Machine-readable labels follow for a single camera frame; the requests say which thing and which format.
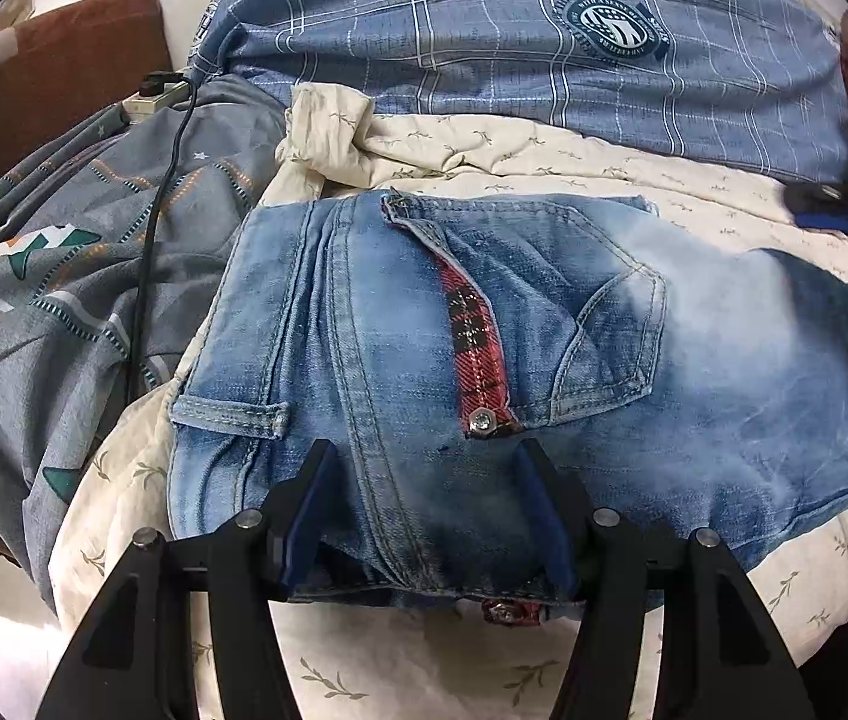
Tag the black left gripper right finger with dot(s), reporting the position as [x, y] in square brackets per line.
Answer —
[722, 656]

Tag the brown headboard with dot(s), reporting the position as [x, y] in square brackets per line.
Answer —
[62, 66]

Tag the white power strip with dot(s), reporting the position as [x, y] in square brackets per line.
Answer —
[152, 96]

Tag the blue denim jeans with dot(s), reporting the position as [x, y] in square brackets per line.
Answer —
[426, 338]

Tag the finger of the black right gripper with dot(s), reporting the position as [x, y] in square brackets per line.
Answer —
[817, 206]

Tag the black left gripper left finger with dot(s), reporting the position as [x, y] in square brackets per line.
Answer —
[131, 656]

